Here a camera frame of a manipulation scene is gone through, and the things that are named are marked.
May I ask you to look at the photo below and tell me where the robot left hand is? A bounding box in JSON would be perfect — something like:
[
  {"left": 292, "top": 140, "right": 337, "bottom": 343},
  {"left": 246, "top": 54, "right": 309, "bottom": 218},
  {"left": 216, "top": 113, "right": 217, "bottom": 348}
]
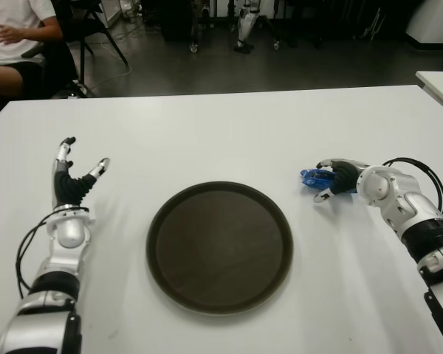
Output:
[{"left": 50, "top": 136, "right": 111, "bottom": 212}]

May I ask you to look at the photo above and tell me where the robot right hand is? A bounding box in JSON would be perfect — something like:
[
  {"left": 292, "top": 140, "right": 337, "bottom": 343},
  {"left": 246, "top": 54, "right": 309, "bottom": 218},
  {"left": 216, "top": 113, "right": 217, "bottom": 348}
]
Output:
[{"left": 312, "top": 158, "right": 368, "bottom": 203}]

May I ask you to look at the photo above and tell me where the blue Oreo packet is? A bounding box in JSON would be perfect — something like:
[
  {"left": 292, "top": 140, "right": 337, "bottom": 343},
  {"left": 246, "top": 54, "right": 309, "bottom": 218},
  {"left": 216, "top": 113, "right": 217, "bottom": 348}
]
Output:
[{"left": 299, "top": 167, "right": 357, "bottom": 195}]

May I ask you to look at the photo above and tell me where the white side table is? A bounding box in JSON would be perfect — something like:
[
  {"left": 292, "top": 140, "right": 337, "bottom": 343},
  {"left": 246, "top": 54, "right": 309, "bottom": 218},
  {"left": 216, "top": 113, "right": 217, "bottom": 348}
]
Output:
[{"left": 415, "top": 71, "right": 443, "bottom": 121}]

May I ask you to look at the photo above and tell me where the round brown tray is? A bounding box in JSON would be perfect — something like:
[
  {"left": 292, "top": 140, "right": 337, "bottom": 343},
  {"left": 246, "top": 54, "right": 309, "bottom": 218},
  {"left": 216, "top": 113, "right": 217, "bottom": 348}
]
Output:
[{"left": 145, "top": 180, "right": 295, "bottom": 315}]

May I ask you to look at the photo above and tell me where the black wheeled stand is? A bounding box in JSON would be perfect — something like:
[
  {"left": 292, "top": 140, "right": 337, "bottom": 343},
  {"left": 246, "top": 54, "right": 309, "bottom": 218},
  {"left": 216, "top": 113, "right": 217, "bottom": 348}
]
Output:
[{"left": 260, "top": 10, "right": 292, "bottom": 52}]

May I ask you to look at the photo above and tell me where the black chair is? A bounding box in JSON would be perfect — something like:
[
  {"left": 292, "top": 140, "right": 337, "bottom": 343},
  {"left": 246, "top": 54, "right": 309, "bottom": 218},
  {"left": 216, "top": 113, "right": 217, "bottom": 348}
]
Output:
[{"left": 21, "top": 0, "right": 130, "bottom": 99}]

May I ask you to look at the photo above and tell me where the seated person white shirt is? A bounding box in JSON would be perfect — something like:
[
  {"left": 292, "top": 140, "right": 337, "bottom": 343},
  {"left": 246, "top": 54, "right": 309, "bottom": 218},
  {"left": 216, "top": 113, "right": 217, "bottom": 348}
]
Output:
[{"left": 0, "top": 0, "right": 66, "bottom": 115}]

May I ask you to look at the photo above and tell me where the white cabinet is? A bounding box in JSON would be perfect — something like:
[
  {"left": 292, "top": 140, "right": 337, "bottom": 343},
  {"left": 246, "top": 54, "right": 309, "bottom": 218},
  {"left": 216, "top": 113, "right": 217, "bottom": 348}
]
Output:
[{"left": 405, "top": 0, "right": 443, "bottom": 47}]

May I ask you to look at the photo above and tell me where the black equipment cart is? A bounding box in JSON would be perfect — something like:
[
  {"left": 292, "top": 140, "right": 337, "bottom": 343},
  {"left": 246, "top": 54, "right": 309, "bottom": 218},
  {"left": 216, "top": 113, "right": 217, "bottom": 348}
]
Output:
[{"left": 160, "top": 0, "right": 200, "bottom": 52}]

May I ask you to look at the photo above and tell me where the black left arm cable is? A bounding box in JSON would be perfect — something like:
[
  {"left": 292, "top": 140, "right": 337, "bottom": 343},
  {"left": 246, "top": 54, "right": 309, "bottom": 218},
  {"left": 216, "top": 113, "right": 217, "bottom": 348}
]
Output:
[{"left": 15, "top": 216, "right": 55, "bottom": 300}]

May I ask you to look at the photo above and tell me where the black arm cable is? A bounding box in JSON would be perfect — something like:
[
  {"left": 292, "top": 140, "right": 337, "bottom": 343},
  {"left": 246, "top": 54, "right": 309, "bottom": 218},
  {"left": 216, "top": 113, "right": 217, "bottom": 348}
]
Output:
[
  {"left": 15, "top": 216, "right": 55, "bottom": 300},
  {"left": 382, "top": 157, "right": 443, "bottom": 215}
]

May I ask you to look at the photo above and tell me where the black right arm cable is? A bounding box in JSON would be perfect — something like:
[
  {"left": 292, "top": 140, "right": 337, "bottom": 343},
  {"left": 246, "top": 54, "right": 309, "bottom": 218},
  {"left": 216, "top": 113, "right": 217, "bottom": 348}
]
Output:
[{"left": 382, "top": 157, "right": 443, "bottom": 215}]

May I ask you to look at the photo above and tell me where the white floor cable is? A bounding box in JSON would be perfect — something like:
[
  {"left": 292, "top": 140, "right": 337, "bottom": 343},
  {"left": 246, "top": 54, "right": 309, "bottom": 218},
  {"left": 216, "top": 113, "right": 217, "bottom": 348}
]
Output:
[{"left": 84, "top": 29, "right": 134, "bottom": 93}]

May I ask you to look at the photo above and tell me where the folded silver frame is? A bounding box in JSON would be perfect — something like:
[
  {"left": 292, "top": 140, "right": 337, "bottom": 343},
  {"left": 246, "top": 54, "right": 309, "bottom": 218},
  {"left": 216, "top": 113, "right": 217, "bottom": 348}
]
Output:
[{"left": 361, "top": 7, "right": 387, "bottom": 41}]

